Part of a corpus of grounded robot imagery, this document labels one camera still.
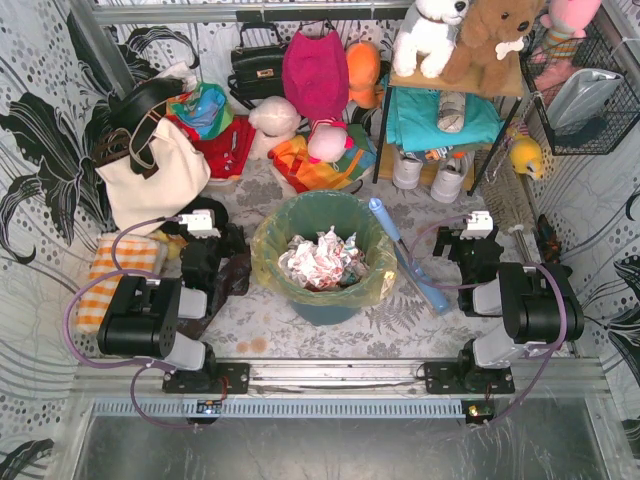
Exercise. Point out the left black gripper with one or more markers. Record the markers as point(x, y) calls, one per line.
point(232, 245)

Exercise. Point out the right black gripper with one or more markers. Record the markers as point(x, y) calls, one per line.
point(451, 245)

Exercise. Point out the yellow trash bag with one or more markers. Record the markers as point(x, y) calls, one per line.
point(324, 250)

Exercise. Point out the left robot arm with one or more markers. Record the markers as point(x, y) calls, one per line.
point(164, 320)

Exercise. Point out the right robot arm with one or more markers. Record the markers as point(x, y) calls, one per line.
point(538, 308)

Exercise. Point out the cream canvas tote bag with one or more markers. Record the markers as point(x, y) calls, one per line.
point(178, 176)

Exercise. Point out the crumpled paper trash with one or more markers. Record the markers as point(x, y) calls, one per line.
point(328, 264)

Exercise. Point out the rainbow striped bag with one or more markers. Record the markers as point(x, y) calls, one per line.
point(295, 173)

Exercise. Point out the teal trash bin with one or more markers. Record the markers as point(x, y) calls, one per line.
point(325, 310)

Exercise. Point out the brown floral necktie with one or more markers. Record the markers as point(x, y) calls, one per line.
point(233, 280)

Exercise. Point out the orange checkered towel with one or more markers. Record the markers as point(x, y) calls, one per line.
point(132, 252)

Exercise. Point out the red garment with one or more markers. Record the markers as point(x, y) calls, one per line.
point(227, 154)

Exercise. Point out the yellow plush duck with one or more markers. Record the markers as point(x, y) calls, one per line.
point(525, 153)

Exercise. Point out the colourful scarf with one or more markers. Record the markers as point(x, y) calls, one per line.
point(202, 114)

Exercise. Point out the white fluffy plush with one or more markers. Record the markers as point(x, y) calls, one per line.
point(276, 121)

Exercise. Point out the grey patterned rolled cloth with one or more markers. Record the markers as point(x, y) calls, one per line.
point(451, 111)

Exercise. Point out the pink white plush doll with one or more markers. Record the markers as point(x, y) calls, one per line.
point(328, 141)

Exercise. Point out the silver pouch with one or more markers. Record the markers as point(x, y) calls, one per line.
point(582, 96)

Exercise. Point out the black metal shelf rack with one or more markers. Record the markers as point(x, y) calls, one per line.
point(514, 88)

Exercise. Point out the brown plush dog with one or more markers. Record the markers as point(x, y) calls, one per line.
point(486, 40)

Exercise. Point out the black leather handbag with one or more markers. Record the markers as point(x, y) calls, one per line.
point(257, 71)

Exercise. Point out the white plush dog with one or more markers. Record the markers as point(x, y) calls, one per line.
point(427, 37)

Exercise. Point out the orange plush toy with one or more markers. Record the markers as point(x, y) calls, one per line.
point(364, 63)

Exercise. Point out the pink plush toy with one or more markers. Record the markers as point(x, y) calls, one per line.
point(565, 23)

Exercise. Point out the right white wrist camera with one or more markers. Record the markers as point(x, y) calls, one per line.
point(478, 225)

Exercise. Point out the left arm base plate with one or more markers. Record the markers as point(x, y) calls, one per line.
point(229, 377)

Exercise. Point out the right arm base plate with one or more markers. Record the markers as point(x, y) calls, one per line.
point(449, 378)

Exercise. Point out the black wire basket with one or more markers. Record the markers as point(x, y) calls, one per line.
point(600, 134)

